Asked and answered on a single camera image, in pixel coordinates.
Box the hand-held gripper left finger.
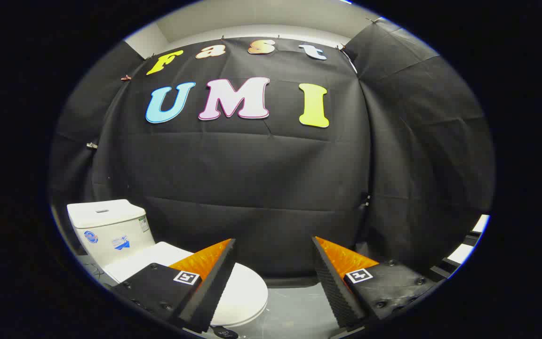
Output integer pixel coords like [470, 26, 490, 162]
[110, 238, 238, 334]

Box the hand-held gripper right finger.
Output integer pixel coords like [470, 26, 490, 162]
[311, 235, 437, 330]

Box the white toilet lid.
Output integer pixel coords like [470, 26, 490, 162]
[103, 242, 269, 328]

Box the white toilet with tank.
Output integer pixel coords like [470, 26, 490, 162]
[66, 199, 271, 339]

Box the black backdrop cloth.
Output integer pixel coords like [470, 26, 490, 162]
[50, 19, 495, 289]

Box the white and black frame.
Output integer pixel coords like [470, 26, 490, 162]
[429, 214, 491, 282]

